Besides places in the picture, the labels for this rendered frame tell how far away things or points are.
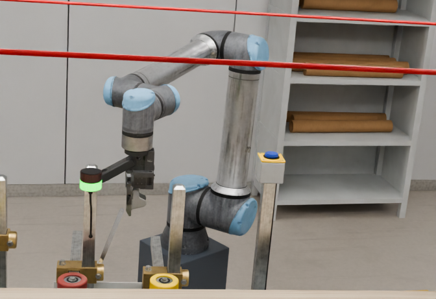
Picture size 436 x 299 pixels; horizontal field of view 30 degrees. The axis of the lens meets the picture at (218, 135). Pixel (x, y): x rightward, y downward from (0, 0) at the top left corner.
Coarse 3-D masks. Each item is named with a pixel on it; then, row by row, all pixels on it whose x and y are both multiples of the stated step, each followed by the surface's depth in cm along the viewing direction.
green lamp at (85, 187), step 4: (80, 180) 223; (80, 184) 223; (84, 184) 222; (88, 184) 221; (92, 184) 221; (96, 184) 222; (100, 184) 223; (80, 188) 223; (84, 188) 222; (88, 188) 222; (92, 188) 222; (96, 188) 222; (100, 188) 224
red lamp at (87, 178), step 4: (84, 168) 225; (80, 172) 222; (80, 176) 222; (84, 176) 221; (88, 176) 221; (92, 176) 221; (96, 176) 221; (100, 176) 222; (84, 180) 221; (88, 180) 221; (92, 180) 221; (96, 180) 222; (100, 180) 223
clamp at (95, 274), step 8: (72, 264) 236; (80, 264) 237; (96, 264) 238; (56, 272) 234; (64, 272) 234; (80, 272) 235; (88, 272) 235; (96, 272) 236; (56, 280) 235; (88, 280) 236; (96, 280) 236
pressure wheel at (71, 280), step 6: (60, 276) 221; (66, 276) 222; (72, 276) 221; (78, 276) 223; (84, 276) 222; (60, 282) 218; (66, 282) 219; (72, 282) 220; (78, 282) 219; (84, 282) 219; (60, 288) 218; (66, 288) 217; (72, 288) 217; (78, 288) 218; (84, 288) 220
